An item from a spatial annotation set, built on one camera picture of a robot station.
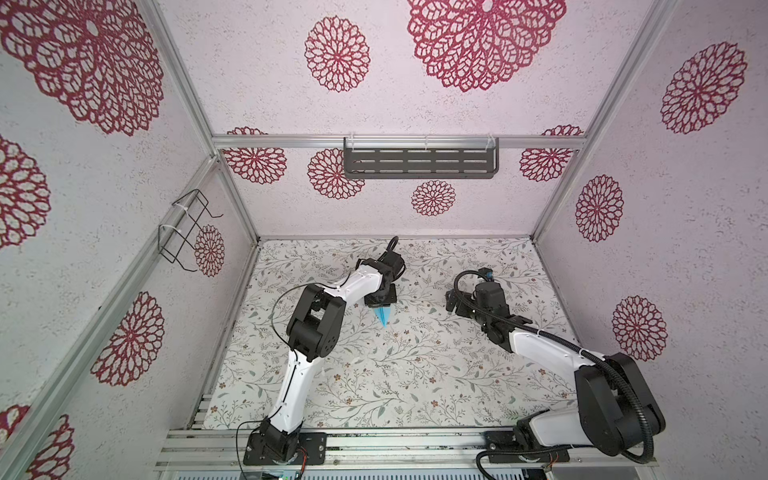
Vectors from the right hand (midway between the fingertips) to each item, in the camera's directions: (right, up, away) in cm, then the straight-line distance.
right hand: (460, 292), depth 90 cm
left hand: (-24, -6, +10) cm, 26 cm away
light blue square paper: (-23, -8, +7) cm, 26 cm away
